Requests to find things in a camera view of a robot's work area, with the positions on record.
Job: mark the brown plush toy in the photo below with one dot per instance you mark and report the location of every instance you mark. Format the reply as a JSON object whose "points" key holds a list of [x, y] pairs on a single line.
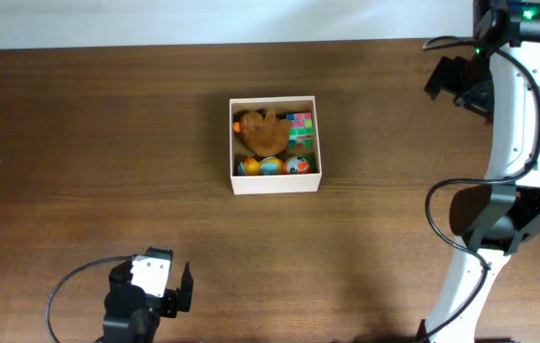
{"points": [[264, 133]]}

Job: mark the green round plastic toy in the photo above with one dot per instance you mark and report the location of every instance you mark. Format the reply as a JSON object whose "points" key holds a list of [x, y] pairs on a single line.
{"points": [[313, 165]]}

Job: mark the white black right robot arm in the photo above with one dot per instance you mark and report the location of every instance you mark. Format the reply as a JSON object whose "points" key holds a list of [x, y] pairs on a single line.
{"points": [[491, 217]]}

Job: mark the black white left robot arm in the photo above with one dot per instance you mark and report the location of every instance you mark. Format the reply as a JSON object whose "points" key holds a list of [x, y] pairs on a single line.
{"points": [[138, 327]]}

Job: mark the orange blue duck toy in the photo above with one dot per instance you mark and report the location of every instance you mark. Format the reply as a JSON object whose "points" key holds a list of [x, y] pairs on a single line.
{"points": [[267, 166]]}

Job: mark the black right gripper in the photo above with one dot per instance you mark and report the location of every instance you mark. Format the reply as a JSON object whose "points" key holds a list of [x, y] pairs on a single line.
{"points": [[445, 76]]}

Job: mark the white cardboard box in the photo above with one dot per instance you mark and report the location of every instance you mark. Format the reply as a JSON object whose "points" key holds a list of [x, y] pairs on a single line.
{"points": [[309, 182]]}

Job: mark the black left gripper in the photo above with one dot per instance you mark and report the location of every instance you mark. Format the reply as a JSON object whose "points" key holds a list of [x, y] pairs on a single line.
{"points": [[178, 300]]}

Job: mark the red ball toy with eye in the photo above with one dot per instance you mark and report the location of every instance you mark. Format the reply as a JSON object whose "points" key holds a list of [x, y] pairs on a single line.
{"points": [[299, 164]]}

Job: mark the colourful puzzle cube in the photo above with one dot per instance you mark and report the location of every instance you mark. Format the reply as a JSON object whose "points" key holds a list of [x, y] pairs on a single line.
{"points": [[302, 130]]}

